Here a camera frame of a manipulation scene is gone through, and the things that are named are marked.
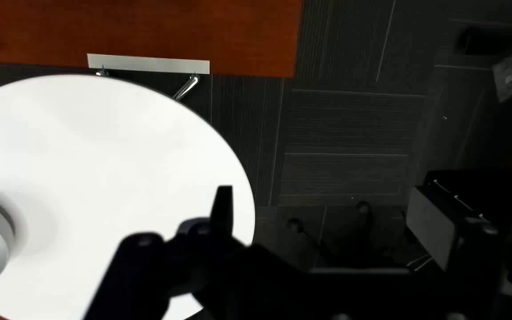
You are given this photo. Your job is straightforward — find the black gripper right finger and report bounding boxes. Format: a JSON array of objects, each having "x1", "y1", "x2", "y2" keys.
[{"x1": 174, "y1": 186, "x2": 236, "y2": 260}]

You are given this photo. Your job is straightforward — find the orange floor rug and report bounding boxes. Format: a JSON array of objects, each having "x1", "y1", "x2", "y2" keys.
[{"x1": 0, "y1": 0, "x2": 304, "y2": 79}]

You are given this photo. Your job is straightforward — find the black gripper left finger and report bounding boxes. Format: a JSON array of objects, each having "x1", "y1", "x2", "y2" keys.
[{"x1": 84, "y1": 234, "x2": 169, "y2": 320}]

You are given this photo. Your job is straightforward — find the black box with white side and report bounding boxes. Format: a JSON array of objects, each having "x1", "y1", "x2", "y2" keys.
[{"x1": 405, "y1": 170, "x2": 512, "y2": 320}]

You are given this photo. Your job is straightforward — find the silver table base foot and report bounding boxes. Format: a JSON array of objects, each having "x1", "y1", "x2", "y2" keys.
[{"x1": 87, "y1": 54, "x2": 212, "y2": 102}]

